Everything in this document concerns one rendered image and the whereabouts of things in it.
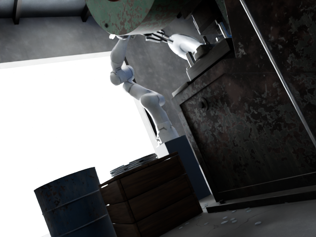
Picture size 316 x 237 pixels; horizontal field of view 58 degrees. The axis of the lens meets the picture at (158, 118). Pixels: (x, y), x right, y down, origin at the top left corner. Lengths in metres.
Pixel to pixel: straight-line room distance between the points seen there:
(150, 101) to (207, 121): 0.73
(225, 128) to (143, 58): 6.21
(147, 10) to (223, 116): 0.57
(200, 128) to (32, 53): 5.40
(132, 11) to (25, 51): 5.24
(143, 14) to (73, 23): 5.94
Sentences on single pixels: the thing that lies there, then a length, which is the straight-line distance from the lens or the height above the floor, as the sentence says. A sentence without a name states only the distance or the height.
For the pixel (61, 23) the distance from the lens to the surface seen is 7.12.
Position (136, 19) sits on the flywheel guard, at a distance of 1.38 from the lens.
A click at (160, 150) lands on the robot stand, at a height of 0.42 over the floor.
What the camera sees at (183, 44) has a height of 0.97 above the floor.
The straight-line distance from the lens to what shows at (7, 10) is 6.74.
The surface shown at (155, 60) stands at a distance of 7.59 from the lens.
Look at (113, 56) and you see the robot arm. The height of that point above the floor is 1.17.
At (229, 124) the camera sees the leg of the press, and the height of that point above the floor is 0.36.
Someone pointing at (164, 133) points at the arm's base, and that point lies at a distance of 2.05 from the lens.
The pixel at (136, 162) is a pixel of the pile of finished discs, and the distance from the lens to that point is 1.55.
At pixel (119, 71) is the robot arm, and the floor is 1.09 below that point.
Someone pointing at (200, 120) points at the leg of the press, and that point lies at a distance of 1.44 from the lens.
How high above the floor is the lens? 0.30
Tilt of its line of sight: 9 degrees up
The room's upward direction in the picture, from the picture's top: 23 degrees counter-clockwise
